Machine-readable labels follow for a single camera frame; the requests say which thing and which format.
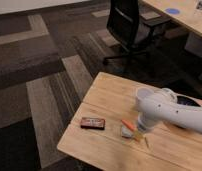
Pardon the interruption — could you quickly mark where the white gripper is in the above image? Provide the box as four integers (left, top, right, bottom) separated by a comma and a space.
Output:
133, 114, 158, 149

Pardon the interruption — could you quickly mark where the orange pepper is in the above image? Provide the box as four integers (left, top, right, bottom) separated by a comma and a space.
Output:
121, 119, 136, 131

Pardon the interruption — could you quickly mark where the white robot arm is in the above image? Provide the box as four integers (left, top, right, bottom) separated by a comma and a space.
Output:
133, 87, 202, 141

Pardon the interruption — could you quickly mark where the white sponge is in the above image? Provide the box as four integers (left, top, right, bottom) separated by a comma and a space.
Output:
121, 125, 133, 138

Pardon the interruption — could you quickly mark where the white paper cup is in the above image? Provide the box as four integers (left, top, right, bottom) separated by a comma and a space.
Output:
136, 87, 154, 100

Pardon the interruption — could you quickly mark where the dark blue patterned bowl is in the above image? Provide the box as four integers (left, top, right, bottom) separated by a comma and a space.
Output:
177, 95, 200, 107

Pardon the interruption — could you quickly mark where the dark red rectangular box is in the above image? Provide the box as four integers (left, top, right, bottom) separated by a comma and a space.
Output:
80, 117, 105, 130

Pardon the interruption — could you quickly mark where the black office chair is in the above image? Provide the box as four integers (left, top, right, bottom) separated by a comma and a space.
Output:
103, 0, 169, 65

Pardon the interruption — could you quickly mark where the blue round disc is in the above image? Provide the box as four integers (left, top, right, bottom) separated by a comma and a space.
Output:
165, 8, 180, 15

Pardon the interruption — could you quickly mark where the light wooden desk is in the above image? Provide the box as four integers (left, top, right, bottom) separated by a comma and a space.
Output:
142, 0, 202, 37

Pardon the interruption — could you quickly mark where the small dark object on desk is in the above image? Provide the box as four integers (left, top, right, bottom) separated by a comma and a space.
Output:
195, 0, 202, 11

